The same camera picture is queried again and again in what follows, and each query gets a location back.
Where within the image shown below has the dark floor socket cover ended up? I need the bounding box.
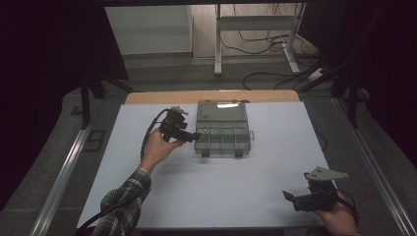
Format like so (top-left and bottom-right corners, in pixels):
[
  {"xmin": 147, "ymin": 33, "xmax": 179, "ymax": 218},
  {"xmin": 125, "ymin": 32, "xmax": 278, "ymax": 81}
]
[{"xmin": 83, "ymin": 129, "xmax": 107, "ymax": 152}]

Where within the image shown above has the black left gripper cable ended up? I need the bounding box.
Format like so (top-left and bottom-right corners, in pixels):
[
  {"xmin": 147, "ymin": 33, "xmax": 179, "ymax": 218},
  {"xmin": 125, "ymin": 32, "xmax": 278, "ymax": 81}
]
[{"xmin": 74, "ymin": 107, "xmax": 172, "ymax": 236}]

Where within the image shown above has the thin black cable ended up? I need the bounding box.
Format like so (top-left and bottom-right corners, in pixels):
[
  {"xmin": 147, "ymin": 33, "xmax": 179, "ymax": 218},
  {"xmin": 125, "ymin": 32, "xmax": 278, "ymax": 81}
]
[{"xmin": 310, "ymin": 120, "xmax": 329, "ymax": 152}]

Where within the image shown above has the person's left hand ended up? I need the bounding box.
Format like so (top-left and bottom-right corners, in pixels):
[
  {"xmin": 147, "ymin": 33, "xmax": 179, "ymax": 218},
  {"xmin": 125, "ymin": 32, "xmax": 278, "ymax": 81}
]
[{"xmin": 139, "ymin": 127, "xmax": 187, "ymax": 173}]

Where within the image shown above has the white board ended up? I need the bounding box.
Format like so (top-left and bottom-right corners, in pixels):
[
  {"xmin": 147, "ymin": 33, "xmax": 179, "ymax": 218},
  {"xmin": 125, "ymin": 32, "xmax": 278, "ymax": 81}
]
[{"xmin": 77, "ymin": 101, "xmax": 330, "ymax": 229}]

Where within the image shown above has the white metal desk frame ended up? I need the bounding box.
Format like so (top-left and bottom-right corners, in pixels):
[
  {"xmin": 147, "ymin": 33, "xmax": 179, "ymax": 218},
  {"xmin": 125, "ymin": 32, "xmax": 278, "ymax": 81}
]
[{"xmin": 213, "ymin": 3, "xmax": 307, "ymax": 78}]

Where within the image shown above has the aluminium rail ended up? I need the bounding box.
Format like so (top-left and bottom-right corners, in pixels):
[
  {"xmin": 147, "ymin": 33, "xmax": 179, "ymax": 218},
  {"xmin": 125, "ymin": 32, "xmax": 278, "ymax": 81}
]
[
  {"xmin": 331, "ymin": 97, "xmax": 417, "ymax": 236},
  {"xmin": 29, "ymin": 127, "xmax": 92, "ymax": 236}
]

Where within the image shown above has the white cabinet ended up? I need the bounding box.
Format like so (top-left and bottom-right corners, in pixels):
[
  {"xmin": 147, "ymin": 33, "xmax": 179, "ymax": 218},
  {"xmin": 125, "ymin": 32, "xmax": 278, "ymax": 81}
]
[{"xmin": 104, "ymin": 4, "xmax": 195, "ymax": 56}]

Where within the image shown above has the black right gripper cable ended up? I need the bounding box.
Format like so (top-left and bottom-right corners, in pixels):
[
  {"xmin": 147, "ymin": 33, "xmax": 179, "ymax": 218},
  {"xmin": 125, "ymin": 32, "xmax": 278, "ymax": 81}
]
[{"xmin": 336, "ymin": 189, "xmax": 360, "ymax": 228}]

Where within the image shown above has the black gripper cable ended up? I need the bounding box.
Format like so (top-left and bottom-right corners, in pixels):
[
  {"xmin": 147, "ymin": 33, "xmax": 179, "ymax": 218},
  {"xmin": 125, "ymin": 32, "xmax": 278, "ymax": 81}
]
[
  {"xmin": 74, "ymin": 107, "xmax": 172, "ymax": 236},
  {"xmin": 336, "ymin": 189, "xmax": 360, "ymax": 228}
]

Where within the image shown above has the black metal stand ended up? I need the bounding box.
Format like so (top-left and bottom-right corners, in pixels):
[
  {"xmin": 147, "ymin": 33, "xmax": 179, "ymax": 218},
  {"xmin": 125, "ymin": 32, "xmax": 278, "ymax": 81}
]
[
  {"xmin": 296, "ymin": 55, "xmax": 372, "ymax": 130},
  {"xmin": 79, "ymin": 69, "xmax": 136, "ymax": 130}
]

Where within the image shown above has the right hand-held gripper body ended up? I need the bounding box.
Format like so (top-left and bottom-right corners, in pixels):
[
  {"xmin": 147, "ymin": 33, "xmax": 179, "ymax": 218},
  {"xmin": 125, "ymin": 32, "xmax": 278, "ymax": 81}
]
[{"xmin": 292, "ymin": 166, "xmax": 350, "ymax": 212}]

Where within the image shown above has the clear plastic compartment box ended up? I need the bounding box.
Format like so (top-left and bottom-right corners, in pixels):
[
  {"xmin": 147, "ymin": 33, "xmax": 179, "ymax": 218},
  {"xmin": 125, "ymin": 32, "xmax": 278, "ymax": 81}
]
[{"xmin": 194, "ymin": 99, "xmax": 256, "ymax": 158}]

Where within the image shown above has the white power strip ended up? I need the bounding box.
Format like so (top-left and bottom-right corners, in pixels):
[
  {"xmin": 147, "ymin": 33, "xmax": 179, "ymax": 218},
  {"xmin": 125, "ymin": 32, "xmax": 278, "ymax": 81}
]
[{"xmin": 307, "ymin": 67, "xmax": 327, "ymax": 83}]

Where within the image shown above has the wooden table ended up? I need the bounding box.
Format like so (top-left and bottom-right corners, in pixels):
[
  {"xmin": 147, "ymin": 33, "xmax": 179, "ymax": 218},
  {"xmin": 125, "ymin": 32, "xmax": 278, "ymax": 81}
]
[{"xmin": 125, "ymin": 89, "xmax": 301, "ymax": 106}]

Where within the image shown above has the tangle of black floor cables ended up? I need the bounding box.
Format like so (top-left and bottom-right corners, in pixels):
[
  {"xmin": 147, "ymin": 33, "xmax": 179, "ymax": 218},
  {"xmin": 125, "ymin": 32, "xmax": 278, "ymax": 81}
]
[{"xmin": 218, "ymin": 3, "xmax": 328, "ymax": 91}]

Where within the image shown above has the person's right hand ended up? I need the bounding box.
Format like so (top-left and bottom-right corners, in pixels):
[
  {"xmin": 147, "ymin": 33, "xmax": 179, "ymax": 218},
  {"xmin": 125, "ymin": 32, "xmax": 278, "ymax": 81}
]
[{"xmin": 312, "ymin": 192, "xmax": 361, "ymax": 236}]

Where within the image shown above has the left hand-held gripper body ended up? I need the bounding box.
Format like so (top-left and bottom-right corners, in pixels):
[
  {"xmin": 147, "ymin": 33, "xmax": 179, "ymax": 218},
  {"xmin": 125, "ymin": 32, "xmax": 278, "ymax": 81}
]
[{"xmin": 159, "ymin": 105, "xmax": 195, "ymax": 144}]

